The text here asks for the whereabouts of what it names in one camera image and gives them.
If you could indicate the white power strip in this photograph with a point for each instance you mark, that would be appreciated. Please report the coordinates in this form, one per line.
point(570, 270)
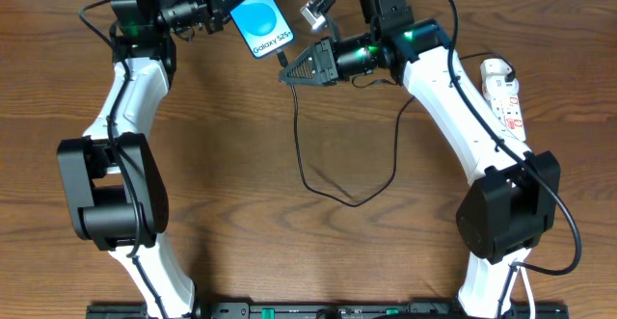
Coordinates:
point(500, 89)

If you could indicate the blue screen Samsung smartphone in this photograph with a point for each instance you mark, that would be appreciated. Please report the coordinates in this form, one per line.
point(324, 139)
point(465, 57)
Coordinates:
point(262, 26)

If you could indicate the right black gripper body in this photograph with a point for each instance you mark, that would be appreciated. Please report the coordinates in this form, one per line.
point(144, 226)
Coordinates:
point(329, 62)

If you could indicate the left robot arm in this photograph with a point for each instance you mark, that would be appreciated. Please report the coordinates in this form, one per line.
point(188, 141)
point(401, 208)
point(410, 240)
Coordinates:
point(116, 197)

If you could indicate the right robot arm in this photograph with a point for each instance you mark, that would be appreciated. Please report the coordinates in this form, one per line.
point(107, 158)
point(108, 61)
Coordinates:
point(512, 195)

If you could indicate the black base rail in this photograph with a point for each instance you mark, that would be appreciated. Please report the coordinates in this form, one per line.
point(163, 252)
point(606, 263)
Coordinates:
point(236, 310)

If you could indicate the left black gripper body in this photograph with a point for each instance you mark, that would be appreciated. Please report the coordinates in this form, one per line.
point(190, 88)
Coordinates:
point(211, 3)

